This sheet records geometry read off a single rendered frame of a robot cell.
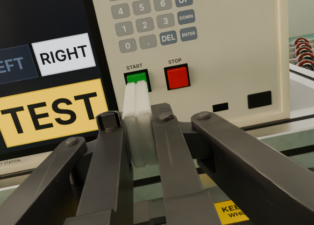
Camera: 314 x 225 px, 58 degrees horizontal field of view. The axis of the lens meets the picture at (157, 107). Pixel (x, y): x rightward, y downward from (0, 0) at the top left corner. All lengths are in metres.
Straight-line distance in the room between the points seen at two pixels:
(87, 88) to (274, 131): 0.18
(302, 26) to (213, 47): 7.35
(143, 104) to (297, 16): 7.40
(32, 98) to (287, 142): 0.24
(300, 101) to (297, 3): 7.16
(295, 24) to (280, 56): 7.23
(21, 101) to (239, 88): 0.21
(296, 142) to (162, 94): 0.14
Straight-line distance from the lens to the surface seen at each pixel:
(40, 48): 0.28
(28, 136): 0.31
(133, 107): 0.15
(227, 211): 0.28
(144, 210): 0.49
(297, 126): 0.30
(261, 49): 0.29
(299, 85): 0.42
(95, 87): 0.27
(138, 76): 0.26
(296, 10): 7.50
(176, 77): 0.27
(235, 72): 0.29
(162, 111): 0.16
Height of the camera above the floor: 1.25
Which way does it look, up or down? 19 degrees down
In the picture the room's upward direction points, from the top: 11 degrees counter-clockwise
